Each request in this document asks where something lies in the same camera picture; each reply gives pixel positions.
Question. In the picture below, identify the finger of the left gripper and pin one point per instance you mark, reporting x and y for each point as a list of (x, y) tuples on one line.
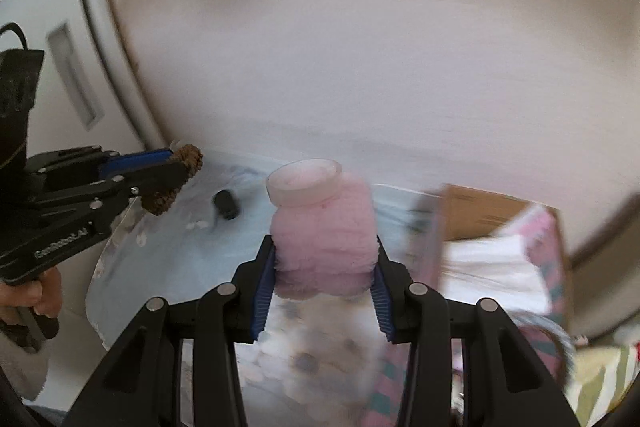
[(156, 186), (140, 159)]

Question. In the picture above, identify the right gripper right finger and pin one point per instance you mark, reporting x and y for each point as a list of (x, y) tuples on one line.
[(504, 381)]

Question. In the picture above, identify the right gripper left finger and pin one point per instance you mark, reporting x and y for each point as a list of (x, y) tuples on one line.
[(137, 383)]

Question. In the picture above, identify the white cloth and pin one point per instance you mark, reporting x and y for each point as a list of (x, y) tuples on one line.
[(493, 267)]

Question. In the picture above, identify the person's left hand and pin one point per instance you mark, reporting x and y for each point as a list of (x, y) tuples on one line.
[(43, 295)]

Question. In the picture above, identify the small black cap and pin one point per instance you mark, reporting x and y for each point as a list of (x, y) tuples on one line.
[(226, 205)]

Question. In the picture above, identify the green striped blanket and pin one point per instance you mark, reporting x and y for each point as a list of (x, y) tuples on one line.
[(602, 377)]

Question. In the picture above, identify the floral blue mat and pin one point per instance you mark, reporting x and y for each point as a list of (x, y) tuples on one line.
[(322, 361)]

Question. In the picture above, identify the cardboard box with pink wrap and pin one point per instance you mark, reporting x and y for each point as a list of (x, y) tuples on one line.
[(468, 213)]

